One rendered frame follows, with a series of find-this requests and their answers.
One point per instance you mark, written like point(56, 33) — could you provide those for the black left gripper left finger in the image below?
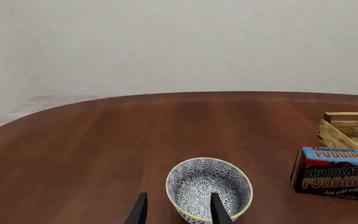
point(139, 211)

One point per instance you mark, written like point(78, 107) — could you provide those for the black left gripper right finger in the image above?
point(218, 211)

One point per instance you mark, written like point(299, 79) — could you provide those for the wooden slat tray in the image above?
point(350, 131)

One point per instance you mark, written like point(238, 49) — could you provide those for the chocolate pudding box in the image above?
point(334, 175)

